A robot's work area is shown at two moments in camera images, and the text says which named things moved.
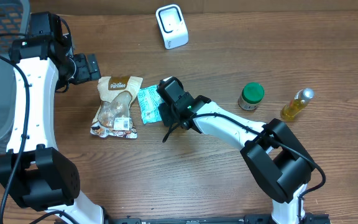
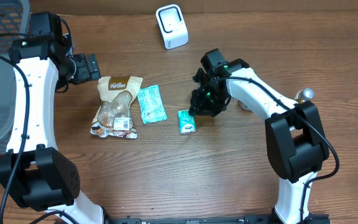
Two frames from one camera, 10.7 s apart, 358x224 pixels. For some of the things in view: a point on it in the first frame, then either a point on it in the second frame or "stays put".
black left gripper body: [92, 67] stays put
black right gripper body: [171, 113] to [212, 101]
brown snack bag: [114, 115] stays put
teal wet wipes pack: [150, 99] stays put
